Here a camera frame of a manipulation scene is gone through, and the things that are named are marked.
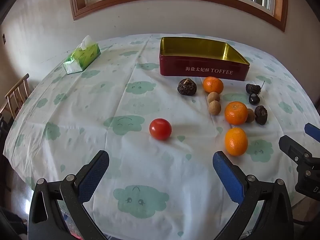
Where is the red tomato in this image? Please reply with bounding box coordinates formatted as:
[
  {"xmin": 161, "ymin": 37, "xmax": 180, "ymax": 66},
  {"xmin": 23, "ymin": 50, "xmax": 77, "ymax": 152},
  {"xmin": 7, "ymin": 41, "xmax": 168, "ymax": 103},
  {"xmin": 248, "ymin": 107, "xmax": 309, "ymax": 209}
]
[{"xmin": 149, "ymin": 118, "xmax": 172, "ymax": 141}]

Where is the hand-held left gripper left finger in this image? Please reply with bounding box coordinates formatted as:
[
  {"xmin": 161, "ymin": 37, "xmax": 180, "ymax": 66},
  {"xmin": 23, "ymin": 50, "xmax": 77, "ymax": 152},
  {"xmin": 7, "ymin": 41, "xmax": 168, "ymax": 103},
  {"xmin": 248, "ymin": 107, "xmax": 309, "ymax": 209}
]
[{"xmin": 27, "ymin": 150, "xmax": 110, "ymax": 240}]

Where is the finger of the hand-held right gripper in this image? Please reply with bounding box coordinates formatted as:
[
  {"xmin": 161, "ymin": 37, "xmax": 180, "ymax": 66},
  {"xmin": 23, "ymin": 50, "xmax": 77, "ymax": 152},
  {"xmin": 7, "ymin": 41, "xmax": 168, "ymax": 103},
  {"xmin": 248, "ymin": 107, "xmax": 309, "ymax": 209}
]
[
  {"xmin": 304, "ymin": 123, "xmax": 320, "ymax": 143},
  {"xmin": 278, "ymin": 135, "xmax": 313, "ymax": 165}
]

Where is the dark water chestnut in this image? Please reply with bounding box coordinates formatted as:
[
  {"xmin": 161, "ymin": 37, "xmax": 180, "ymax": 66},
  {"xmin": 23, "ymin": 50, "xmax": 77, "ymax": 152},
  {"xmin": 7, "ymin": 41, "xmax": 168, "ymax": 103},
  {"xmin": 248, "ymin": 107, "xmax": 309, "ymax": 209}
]
[{"xmin": 177, "ymin": 78, "xmax": 197, "ymax": 96}]

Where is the wooden framed window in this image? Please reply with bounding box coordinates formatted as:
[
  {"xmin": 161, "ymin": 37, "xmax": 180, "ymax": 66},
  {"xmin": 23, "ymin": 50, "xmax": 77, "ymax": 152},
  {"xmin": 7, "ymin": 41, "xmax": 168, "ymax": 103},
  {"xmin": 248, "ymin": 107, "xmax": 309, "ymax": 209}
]
[{"xmin": 67, "ymin": 0, "xmax": 288, "ymax": 32}]

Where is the dark cherry with stem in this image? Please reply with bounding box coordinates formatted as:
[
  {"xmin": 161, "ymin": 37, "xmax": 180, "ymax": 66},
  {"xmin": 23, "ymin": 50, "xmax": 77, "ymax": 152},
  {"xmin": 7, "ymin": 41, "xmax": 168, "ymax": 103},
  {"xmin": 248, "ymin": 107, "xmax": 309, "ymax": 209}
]
[{"xmin": 248, "ymin": 81, "xmax": 266, "ymax": 106}]

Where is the orange mandarin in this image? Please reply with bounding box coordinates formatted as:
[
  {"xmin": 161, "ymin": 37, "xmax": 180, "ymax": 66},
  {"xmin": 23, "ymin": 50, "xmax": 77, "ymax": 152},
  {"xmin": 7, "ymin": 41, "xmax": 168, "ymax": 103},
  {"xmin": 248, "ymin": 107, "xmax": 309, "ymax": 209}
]
[
  {"xmin": 224, "ymin": 127, "xmax": 248, "ymax": 157},
  {"xmin": 202, "ymin": 77, "xmax": 224, "ymax": 94},
  {"xmin": 224, "ymin": 101, "xmax": 249, "ymax": 126}
]

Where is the red tin box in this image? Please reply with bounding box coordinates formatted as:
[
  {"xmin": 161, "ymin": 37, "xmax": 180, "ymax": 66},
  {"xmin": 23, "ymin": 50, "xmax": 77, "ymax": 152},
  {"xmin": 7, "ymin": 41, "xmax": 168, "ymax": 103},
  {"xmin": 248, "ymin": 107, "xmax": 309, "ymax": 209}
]
[{"xmin": 159, "ymin": 37, "xmax": 250, "ymax": 82}]

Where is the wooden chair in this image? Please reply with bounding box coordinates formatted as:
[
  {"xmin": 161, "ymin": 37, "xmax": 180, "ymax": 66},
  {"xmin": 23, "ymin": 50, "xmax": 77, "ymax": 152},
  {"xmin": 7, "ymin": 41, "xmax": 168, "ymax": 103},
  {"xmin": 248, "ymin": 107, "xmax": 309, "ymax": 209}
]
[{"xmin": 4, "ymin": 73, "xmax": 30, "ymax": 120}]

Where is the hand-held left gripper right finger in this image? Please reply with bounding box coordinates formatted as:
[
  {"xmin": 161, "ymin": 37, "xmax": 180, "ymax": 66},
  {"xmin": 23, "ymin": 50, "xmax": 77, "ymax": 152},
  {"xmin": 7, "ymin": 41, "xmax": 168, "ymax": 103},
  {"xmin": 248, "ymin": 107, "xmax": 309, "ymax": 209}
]
[{"xmin": 212, "ymin": 151, "xmax": 294, "ymax": 240}]

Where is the green tissue box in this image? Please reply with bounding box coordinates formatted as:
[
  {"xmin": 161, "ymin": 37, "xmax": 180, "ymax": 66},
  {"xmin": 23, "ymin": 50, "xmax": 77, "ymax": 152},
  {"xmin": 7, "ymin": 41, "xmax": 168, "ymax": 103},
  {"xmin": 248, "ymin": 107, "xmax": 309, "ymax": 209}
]
[{"xmin": 63, "ymin": 35, "xmax": 101, "ymax": 75}]

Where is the dark wrinkled fruit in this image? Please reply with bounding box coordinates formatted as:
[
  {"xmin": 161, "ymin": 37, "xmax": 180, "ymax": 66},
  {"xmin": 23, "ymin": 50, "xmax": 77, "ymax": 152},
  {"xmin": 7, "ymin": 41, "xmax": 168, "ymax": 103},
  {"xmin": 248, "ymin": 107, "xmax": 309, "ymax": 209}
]
[
  {"xmin": 245, "ymin": 83, "xmax": 262, "ymax": 95},
  {"xmin": 254, "ymin": 105, "xmax": 268, "ymax": 126}
]

